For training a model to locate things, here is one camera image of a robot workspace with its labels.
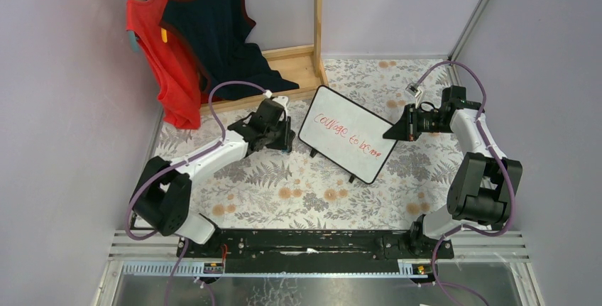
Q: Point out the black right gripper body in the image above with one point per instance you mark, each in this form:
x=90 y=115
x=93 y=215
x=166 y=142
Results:
x=410 y=123

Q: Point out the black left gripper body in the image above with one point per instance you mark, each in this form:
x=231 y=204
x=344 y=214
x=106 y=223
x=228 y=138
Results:
x=280 y=136

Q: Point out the white whiteboard black frame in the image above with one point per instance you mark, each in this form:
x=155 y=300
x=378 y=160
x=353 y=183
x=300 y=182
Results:
x=347 y=134

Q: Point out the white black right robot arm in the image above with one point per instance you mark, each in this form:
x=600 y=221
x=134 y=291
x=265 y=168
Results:
x=483 y=190

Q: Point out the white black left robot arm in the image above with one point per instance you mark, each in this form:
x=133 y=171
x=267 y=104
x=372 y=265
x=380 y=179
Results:
x=163 y=193

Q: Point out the wooden clothes rack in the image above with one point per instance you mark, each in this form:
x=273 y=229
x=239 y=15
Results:
x=301 y=64

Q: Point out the red tank top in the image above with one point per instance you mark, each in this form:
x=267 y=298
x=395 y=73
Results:
x=171 y=64

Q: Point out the navy tank top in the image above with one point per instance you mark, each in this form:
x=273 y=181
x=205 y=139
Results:
x=215 y=32

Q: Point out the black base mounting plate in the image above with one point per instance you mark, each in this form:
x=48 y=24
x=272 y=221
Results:
x=316 y=251

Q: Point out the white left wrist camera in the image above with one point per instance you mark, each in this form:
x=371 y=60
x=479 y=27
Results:
x=283 y=101

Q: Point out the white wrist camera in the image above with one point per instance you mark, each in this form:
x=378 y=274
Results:
x=283 y=101
x=416 y=92

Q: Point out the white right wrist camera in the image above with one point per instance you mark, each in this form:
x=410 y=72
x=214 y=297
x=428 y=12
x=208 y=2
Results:
x=416 y=92

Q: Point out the aluminium slotted rail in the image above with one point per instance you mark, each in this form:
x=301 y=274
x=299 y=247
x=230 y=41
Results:
x=161 y=261

